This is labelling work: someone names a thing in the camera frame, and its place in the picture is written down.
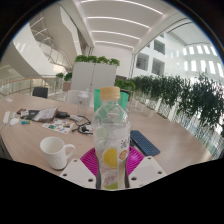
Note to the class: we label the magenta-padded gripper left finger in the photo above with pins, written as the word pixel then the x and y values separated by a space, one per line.
pixel 80 171

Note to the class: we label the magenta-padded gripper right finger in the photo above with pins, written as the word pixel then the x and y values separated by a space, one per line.
pixel 145 170

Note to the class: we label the clear bottle with yellow cap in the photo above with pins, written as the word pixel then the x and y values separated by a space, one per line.
pixel 111 140

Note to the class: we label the white ceramic mug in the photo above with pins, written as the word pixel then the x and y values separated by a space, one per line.
pixel 55 151

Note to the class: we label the colourful sticker sheet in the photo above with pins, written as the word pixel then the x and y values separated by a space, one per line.
pixel 58 126

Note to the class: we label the open booklet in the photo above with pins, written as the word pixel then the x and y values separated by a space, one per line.
pixel 46 114

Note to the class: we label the clear tumbler with lid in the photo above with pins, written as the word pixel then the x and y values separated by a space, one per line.
pixel 83 105

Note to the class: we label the white chair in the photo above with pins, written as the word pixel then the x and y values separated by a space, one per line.
pixel 72 97

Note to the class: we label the white computer mouse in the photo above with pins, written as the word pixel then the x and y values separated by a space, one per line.
pixel 14 121

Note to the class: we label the row of green hedge plants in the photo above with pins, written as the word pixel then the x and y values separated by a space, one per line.
pixel 186 96

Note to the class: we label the black chair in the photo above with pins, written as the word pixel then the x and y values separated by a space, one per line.
pixel 40 92

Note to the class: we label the white remote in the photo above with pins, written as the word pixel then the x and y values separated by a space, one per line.
pixel 6 117

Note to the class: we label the white cabinet topped with plants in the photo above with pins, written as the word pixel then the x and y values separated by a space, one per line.
pixel 95 76

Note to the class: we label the ceiling light strips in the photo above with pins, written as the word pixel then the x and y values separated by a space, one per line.
pixel 116 20

